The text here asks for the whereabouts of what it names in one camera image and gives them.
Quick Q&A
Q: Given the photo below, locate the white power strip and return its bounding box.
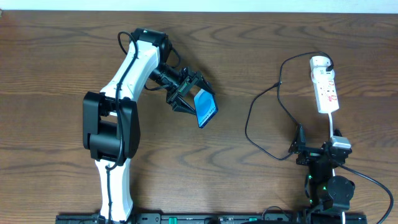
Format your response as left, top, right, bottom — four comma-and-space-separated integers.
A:
311, 67, 340, 114

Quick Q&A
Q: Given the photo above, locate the white USB charger adapter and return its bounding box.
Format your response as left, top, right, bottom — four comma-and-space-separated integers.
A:
310, 55, 331, 70

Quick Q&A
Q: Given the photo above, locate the black camera cable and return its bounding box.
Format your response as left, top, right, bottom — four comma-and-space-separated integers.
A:
104, 30, 182, 223
329, 155, 394, 224

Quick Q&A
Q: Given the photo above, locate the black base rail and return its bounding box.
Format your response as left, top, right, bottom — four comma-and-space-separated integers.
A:
55, 212, 368, 224

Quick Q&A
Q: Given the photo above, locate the blue Galaxy smartphone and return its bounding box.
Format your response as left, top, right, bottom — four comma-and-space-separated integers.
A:
194, 89, 218, 128

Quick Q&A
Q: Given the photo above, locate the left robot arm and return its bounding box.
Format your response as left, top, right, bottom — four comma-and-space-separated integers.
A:
83, 28, 218, 223

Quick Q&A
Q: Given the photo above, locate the black USB charging cable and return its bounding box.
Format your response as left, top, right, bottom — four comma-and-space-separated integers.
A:
244, 51, 335, 161

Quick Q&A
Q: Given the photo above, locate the black left camera cable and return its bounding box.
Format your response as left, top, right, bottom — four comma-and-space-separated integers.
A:
104, 30, 182, 223

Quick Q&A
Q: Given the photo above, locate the white power strip cord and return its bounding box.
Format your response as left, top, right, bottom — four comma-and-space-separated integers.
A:
328, 112, 346, 224

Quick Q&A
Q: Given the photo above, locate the black right camera cable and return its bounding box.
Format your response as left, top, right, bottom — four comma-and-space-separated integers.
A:
329, 155, 394, 224

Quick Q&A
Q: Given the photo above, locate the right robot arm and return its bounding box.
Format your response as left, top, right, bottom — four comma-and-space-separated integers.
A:
289, 124, 355, 223

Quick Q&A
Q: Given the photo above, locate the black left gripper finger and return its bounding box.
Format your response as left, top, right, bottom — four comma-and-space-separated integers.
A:
196, 72, 215, 95
171, 96, 196, 115

